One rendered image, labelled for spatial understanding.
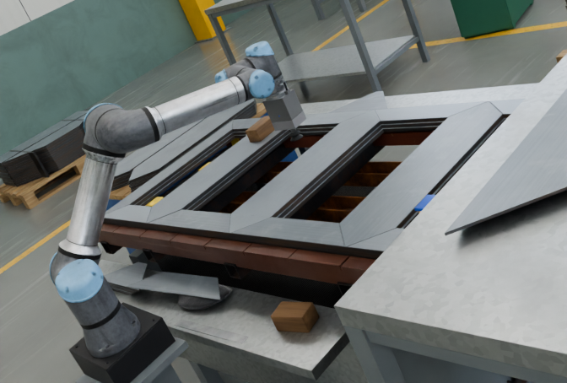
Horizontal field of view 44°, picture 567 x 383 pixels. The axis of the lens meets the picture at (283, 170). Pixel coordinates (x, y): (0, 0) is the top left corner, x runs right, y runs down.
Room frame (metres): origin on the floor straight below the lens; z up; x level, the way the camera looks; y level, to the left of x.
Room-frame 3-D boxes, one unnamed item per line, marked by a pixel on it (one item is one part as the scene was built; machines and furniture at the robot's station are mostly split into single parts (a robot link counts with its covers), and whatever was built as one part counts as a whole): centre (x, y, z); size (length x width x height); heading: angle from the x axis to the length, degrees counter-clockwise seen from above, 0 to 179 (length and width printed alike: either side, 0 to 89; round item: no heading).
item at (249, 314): (1.89, 0.45, 0.67); 1.30 x 0.20 x 0.03; 38
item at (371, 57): (5.55, -0.67, 0.48); 1.50 x 0.70 x 0.95; 37
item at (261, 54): (2.05, -0.07, 1.21); 0.09 x 0.08 x 0.11; 110
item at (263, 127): (2.52, 0.01, 0.87); 0.12 x 0.06 x 0.05; 133
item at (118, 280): (2.19, 0.64, 0.70); 0.39 x 0.12 x 0.04; 38
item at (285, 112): (2.05, -0.09, 1.05); 0.10 x 0.09 x 0.16; 134
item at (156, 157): (3.01, 0.35, 0.82); 0.80 x 0.40 x 0.06; 128
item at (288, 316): (1.51, 0.12, 0.70); 0.10 x 0.06 x 0.05; 50
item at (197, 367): (2.40, 0.61, 0.34); 0.06 x 0.06 x 0.68; 38
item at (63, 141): (6.61, 1.90, 0.20); 1.20 x 0.80 x 0.41; 124
